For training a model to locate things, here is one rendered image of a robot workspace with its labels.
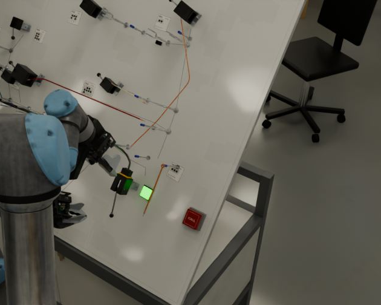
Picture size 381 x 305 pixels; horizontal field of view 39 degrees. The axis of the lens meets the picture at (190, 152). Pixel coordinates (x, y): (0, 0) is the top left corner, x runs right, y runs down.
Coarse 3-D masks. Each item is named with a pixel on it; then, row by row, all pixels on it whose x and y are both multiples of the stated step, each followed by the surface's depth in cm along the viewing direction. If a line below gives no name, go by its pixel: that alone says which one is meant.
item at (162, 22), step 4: (160, 16) 177; (164, 16) 177; (160, 20) 177; (164, 20) 176; (168, 20) 176; (156, 24) 178; (160, 24) 177; (164, 24) 176; (168, 24) 176; (156, 28) 178; (160, 28) 177; (164, 28) 176
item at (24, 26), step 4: (12, 20) 196; (16, 20) 195; (20, 20) 195; (12, 24) 195; (16, 24) 195; (20, 24) 196; (24, 24) 198; (16, 28) 195; (20, 28) 197; (24, 28) 199; (28, 28) 200; (12, 36) 197
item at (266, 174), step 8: (240, 168) 205; (248, 168) 204; (256, 168) 204; (248, 176) 204; (256, 176) 202; (264, 176) 200; (272, 176) 200; (264, 184) 202; (272, 184) 204; (264, 192) 204; (256, 200) 208; (264, 200) 206; (256, 208) 210; (264, 208) 208
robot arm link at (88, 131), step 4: (88, 120) 136; (88, 124) 136; (92, 124) 139; (88, 128) 136; (92, 128) 138; (84, 132) 135; (88, 132) 137; (92, 132) 138; (80, 136) 136; (84, 136) 136; (88, 136) 138; (80, 140) 137; (84, 140) 138
